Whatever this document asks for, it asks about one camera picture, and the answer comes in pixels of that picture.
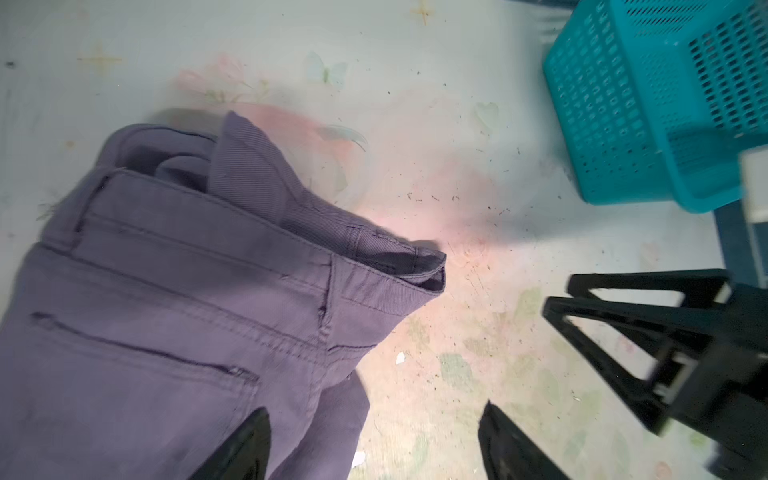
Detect teal plastic basket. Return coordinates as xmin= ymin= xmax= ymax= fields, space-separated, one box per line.
xmin=543 ymin=1 xmax=767 ymax=213

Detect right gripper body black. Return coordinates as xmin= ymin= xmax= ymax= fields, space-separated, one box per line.
xmin=651 ymin=285 xmax=767 ymax=479

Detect purple trousers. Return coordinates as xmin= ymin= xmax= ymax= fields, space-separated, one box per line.
xmin=1 ymin=113 xmax=446 ymax=479

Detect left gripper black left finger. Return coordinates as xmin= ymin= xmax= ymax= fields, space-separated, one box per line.
xmin=189 ymin=407 xmax=271 ymax=480

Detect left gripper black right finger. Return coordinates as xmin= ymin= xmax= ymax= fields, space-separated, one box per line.
xmin=478 ymin=402 xmax=569 ymax=480

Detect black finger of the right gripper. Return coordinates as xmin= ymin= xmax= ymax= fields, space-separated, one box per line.
xmin=566 ymin=269 xmax=730 ymax=309
xmin=542 ymin=297 xmax=712 ymax=434

